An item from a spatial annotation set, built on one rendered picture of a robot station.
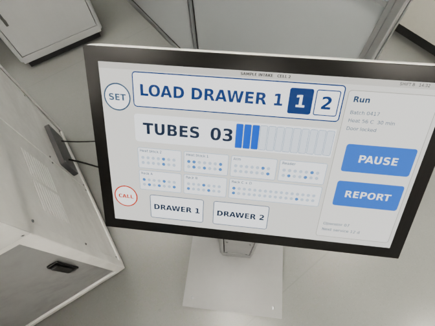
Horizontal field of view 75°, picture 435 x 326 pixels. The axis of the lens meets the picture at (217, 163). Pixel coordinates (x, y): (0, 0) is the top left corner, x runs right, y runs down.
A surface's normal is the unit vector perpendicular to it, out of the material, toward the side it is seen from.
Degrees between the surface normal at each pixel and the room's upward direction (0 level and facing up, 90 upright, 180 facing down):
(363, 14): 90
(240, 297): 3
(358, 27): 90
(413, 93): 50
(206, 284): 3
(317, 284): 0
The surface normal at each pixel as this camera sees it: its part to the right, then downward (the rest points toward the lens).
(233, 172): -0.11, 0.40
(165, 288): -0.03, -0.45
